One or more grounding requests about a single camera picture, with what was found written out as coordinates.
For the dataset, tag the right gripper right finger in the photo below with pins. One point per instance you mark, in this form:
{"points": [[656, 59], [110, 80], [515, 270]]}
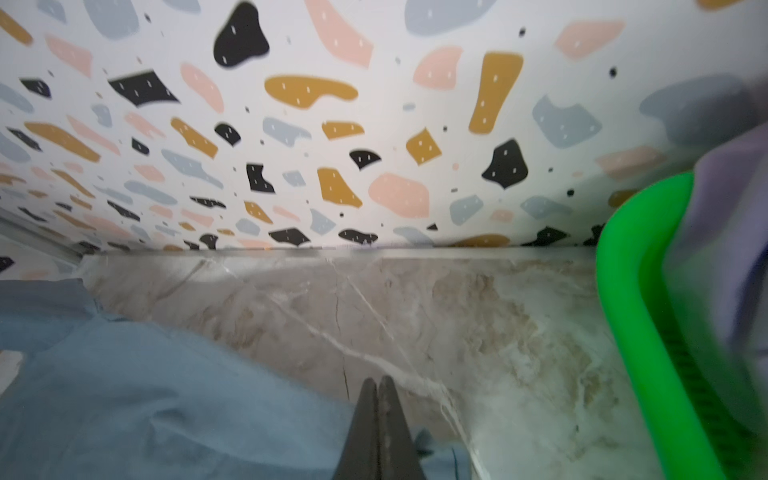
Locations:
{"points": [[397, 455]]}

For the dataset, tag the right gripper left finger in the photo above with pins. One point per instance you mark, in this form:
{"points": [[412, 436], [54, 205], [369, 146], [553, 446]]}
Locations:
{"points": [[359, 457]]}

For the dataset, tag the grey t-shirt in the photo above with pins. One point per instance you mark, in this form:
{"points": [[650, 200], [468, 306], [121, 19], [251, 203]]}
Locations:
{"points": [[100, 396]]}

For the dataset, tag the green plastic basket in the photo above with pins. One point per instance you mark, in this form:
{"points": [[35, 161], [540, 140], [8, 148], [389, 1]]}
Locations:
{"points": [[693, 434]]}

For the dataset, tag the lilac t-shirt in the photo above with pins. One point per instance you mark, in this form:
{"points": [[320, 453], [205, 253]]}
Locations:
{"points": [[715, 270]]}

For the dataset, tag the left corner aluminium post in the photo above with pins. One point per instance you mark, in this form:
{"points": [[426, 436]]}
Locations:
{"points": [[28, 234]]}

